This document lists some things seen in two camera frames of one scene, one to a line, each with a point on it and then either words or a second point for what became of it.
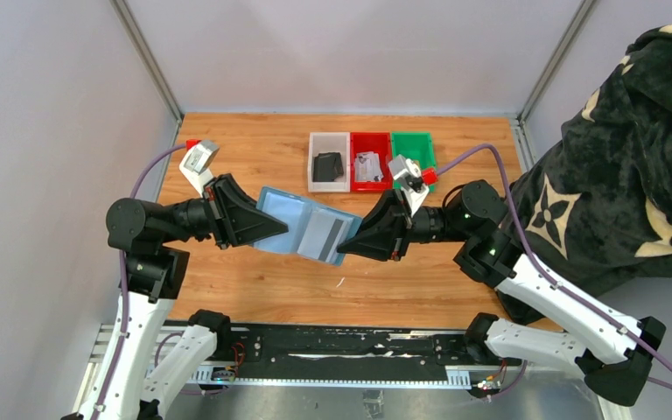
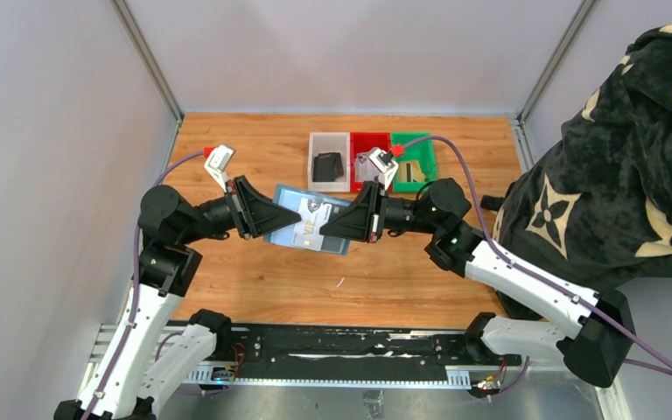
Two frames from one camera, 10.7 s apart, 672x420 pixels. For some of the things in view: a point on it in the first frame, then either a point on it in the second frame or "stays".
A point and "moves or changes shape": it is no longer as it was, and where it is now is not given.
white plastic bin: x=329 y=143 stays
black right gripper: x=402 y=224 → x=374 y=211
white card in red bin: x=367 y=167 stays
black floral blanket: x=623 y=195 stays
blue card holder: x=315 y=231 moves or changes shape
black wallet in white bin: x=327 y=166 stays
